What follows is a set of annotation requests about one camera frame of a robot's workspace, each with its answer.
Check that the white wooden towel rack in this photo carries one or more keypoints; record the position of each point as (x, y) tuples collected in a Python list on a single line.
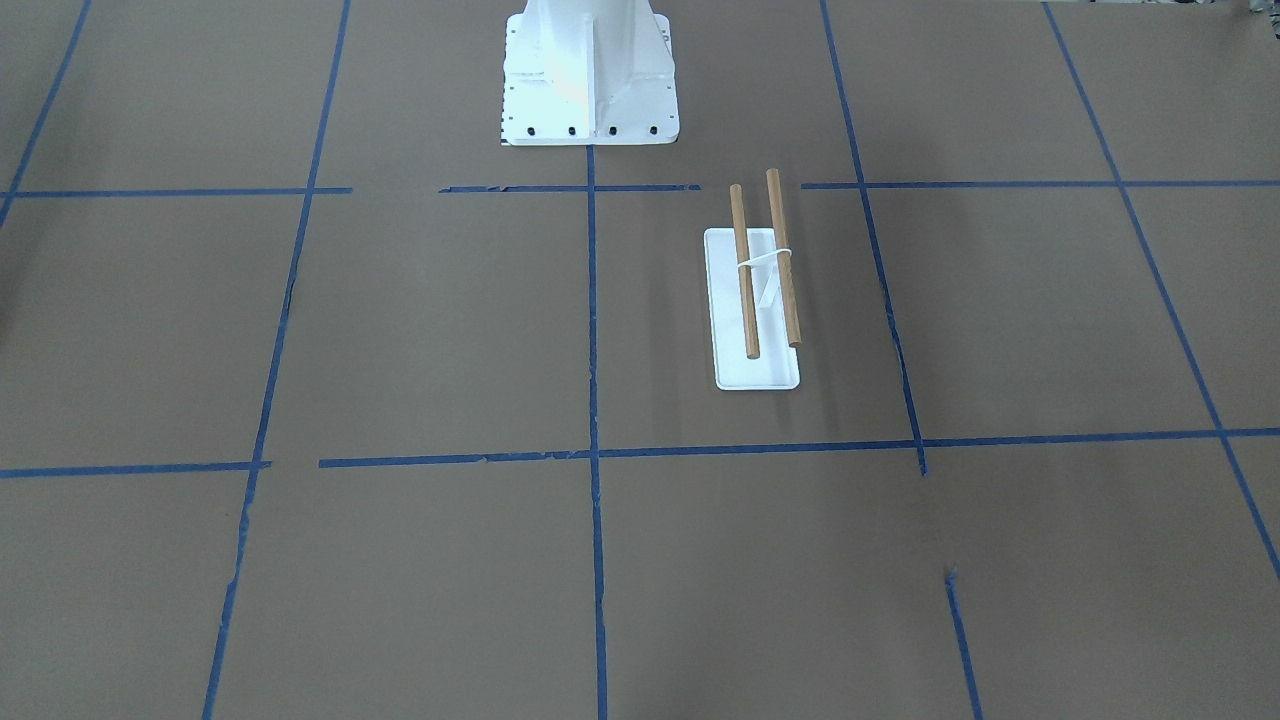
[(753, 314)]

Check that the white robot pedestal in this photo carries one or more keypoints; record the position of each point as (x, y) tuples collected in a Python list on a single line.
[(589, 73)]

